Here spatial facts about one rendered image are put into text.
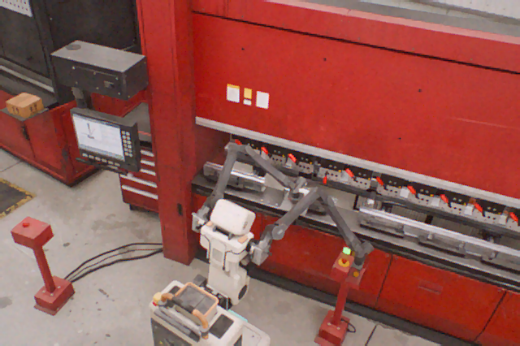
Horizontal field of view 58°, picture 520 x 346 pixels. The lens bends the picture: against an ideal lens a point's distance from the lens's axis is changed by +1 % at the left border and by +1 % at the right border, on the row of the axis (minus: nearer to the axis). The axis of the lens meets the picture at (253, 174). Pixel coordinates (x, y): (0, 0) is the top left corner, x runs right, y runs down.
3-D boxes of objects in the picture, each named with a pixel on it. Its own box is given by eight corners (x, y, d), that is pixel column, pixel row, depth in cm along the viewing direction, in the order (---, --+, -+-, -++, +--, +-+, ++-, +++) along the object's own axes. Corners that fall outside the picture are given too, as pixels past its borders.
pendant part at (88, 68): (75, 168, 326) (48, 54, 274) (97, 149, 345) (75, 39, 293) (138, 187, 313) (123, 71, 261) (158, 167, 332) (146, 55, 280)
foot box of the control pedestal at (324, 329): (313, 341, 351) (315, 332, 343) (325, 317, 368) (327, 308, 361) (337, 354, 343) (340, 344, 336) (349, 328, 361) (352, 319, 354)
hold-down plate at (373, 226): (359, 226, 326) (360, 223, 324) (361, 221, 330) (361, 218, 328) (402, 239, 318) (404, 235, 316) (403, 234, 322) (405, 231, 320)
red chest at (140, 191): (123, 212, 452) (108, 125, 391) (151, 183, 489) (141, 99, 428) (168, 227, 439) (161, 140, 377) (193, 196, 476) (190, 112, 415)
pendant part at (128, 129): (79, 156, 314) (68, 110, 292) (90, 147, 323) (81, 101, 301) (137, 174, 302) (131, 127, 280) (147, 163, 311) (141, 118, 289)
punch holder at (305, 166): (291, 169, 325) (293, 149, 315) (294, 162, 332) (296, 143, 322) (311, 175, 321) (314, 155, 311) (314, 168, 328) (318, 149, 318)
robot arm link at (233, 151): (228, 139, 291) (235, 138, 282) (247, 147, 297) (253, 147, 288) (204, 205, 286) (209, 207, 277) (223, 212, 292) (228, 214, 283)
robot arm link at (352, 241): (314, 197, 283) (324, 199, 273) (321, 192, 284) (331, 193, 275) (348, 250, 295) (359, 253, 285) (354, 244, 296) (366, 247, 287)
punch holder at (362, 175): (346, 184, 315) (350, 165, 305) (348, 177, 321) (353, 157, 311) (368, 190, 311) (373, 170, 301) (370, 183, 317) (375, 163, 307)
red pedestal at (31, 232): (32, 307, 363) (2, 231, 312) (55, 283, 381) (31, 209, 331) (54, 316, 358) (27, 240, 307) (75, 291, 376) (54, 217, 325)
